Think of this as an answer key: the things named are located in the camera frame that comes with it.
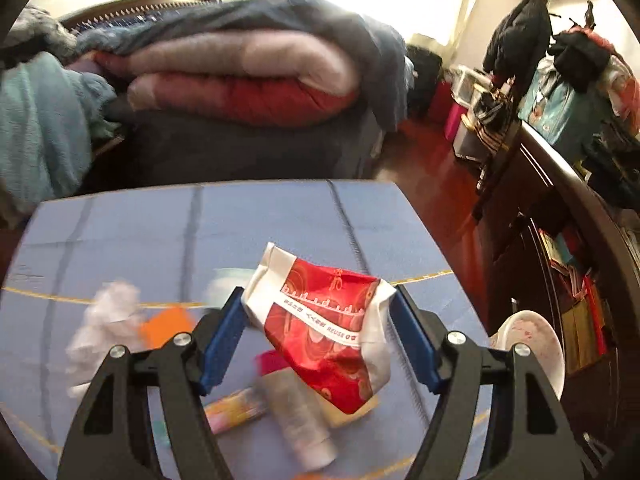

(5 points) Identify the dark wooden headboard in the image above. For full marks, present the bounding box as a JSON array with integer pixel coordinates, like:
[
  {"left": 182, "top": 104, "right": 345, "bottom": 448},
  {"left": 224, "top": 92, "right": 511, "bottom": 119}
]
[{"left": 58, "top": 0, "right": 222, "bottom": 35}]

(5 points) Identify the small colourful candy wrapper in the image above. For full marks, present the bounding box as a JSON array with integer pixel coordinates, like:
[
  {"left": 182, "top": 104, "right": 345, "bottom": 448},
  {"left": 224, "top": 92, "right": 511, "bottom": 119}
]
[{"left": 204, "top": 387, "right": 267, "bottom": 434}]

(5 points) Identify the light blue fleece blanket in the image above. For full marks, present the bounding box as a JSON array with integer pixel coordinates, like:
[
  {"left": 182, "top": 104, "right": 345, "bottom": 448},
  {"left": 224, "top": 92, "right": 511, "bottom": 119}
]
[{"left": 1, "top": 52, "right": 116, "bottom": 229}]

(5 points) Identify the pink and red folded quilt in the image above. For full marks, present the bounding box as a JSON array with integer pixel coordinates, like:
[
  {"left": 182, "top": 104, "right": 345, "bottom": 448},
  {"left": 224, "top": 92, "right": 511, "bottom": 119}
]
[{"left": 85, "top": 29, "right": 360, "bottom": 128}]

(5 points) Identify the black suitcase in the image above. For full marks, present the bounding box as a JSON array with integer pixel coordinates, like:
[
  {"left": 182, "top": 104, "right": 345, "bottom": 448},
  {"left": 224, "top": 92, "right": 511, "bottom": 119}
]
[{"left": 407, "top": 44, "right": 442, "bottom": 116}]

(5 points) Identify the crumpled white paper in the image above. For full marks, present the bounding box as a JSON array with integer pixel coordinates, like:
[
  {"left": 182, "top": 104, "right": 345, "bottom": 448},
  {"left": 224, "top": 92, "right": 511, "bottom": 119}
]
[{"left": 66, "top": 280, "right": 144, "bottom": 399}]

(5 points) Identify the green white tissue pack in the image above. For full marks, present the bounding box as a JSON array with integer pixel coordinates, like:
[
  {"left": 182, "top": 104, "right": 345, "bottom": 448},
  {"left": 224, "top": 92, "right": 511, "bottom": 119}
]
[{"left": 205, "top": 268, "right": 254, "bottom": 309}]

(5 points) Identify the flat orange paper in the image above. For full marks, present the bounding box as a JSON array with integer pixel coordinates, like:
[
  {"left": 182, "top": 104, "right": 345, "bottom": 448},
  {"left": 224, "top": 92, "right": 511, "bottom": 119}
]
[{"left": 139, "top": 307, "right": 195, "bottom": 349}]

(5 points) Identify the grey knitted blanket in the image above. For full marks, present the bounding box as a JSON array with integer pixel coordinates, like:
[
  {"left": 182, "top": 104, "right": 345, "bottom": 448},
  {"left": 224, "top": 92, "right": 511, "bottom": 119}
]
[{"left": 1, "top": 4, "right": 76, "bottom": 68}]

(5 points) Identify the pile of red clothes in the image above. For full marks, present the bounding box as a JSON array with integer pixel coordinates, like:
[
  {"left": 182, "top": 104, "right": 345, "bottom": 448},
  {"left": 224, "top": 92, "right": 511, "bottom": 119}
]
[{"left": 548, "top": 26, "right": 639, "bottom": 138}]

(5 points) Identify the white tube pink cap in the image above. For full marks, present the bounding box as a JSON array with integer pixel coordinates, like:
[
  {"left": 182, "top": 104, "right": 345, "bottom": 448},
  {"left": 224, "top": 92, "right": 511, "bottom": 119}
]
[{"left": 256, "top": 350, "right": 337, "bottom": 471}]

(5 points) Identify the dark wooden desk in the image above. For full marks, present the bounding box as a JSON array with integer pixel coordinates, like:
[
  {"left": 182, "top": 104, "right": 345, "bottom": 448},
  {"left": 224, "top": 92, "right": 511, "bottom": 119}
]
[{"left": 474, "top": 121, "right": 640, "bottom": 411}]

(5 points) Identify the black jacket on rack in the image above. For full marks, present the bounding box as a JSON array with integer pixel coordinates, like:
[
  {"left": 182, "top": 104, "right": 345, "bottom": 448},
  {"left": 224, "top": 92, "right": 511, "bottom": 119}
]
[{"left": 483, "top": 0, "right": 552, "bottom": 82}]

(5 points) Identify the red and white packet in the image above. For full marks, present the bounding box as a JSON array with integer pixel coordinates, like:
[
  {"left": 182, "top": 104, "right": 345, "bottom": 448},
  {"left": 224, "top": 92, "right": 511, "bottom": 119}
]
[{"left": 242, "top": 243, "right": 396, "bottom": 415}]

